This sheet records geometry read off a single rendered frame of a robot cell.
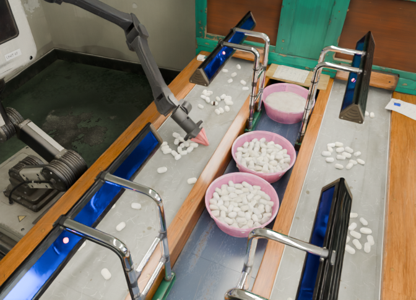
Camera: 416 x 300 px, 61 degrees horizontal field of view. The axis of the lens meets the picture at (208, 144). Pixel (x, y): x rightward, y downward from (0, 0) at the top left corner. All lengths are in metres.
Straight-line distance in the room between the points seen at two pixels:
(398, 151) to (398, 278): 0.62
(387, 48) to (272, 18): 0.59
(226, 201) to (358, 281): 0.49
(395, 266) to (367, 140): 0.64
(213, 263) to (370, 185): 0.69
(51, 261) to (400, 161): 1.33
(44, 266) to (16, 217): 0.97
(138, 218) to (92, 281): 0.26
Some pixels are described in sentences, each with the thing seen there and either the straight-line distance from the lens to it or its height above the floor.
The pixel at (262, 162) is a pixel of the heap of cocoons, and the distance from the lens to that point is 1.47.
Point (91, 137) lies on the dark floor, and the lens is 2.85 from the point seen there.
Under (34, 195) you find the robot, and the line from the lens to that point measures 1.78.
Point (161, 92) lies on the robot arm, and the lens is 1.48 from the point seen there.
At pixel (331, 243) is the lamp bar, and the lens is 0.82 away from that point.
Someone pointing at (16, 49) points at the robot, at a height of 1.20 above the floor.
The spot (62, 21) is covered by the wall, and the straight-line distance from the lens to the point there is 3.77.
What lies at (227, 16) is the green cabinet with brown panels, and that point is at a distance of 2.10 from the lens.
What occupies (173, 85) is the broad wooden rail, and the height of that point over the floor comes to 0.76.
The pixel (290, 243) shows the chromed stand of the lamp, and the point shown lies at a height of 1.12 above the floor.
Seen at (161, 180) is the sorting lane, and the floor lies 0.74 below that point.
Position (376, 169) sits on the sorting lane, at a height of 0.74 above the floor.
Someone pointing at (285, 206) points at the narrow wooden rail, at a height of 0.76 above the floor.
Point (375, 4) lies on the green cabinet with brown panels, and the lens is 1.94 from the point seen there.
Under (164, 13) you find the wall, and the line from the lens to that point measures 3.15.
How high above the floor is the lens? 1.76
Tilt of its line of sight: 41 degrees down
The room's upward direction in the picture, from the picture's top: 1 degrees clockwise
